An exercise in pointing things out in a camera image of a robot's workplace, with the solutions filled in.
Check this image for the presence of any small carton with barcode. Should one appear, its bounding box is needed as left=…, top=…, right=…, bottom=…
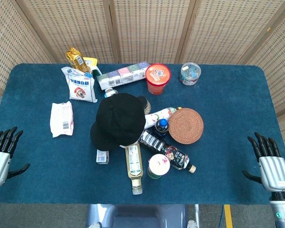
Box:
left=95, top=149, right=110, bottom=165

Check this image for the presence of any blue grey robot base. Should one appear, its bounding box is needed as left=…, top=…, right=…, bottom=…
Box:
left=86, top=203, right=200, bottom=228

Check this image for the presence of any black baseball cap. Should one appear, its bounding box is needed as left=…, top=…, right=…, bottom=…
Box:
left=90, top=93, right=147, bottom=152

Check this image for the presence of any blue carpet table cover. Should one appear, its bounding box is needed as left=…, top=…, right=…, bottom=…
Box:
left=0, top=63, right=285, bottom=206

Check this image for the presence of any white floral print package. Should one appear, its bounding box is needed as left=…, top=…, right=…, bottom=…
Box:
left=144, top=107, right=178, bottom=130

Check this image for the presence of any woven bamboo folding screen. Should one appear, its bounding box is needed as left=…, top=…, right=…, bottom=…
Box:
left=0, top=0, right=285, bottom=152

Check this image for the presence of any gold foil snack bag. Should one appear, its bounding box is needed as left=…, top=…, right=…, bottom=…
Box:
left=65, top=47, right=91, bottom=73

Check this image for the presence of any dark coffee bottle beige cap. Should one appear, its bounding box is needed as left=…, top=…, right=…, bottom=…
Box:
left=138, top=130, right=197, bottom=174

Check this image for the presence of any round woven rattan coaster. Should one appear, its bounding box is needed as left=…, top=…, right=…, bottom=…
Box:
left=168, top=107, right=204, bottom=145

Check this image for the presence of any clear plastic round jar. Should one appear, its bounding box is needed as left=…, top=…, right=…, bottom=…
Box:
left=179, top=62, right=202, bottom=86

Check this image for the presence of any small blue label bottle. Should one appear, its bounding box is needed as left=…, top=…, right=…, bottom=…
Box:
left=104, top=87, right=119, bottom=98

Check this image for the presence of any blue cap dark bottle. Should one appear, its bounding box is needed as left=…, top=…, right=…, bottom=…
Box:
left=153, top=118, right=170, bottom=139

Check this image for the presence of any green Pringles can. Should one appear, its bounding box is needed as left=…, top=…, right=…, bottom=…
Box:
left=147, top=153, right=171, bottom=180

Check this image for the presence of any red instant noodle bucket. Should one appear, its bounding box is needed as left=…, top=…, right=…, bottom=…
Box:
left=145, top=63, right=172, bottom=95

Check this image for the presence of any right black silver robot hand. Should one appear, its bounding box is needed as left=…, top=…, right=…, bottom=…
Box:
left=242, top=132, right=285, bottom=193

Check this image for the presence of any white sugar bag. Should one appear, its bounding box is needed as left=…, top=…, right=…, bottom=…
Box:
left=60, top=66, right=98, bottom=104

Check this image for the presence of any glass jar dark lid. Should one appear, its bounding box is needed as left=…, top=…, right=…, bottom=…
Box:
left=137, top=96, right=152, bottom=113

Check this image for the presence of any yellow tea bottle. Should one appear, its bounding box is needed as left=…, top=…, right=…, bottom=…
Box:
left=124, top=143, right=144, bottom=196

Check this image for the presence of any yellow flat package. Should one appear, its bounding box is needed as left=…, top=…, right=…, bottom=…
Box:
left=83, top=57, right=98, bottom=67

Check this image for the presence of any pastel multipack carton box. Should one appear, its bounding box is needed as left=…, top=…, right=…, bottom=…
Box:
left=96, top=61, right=151, bottom=91

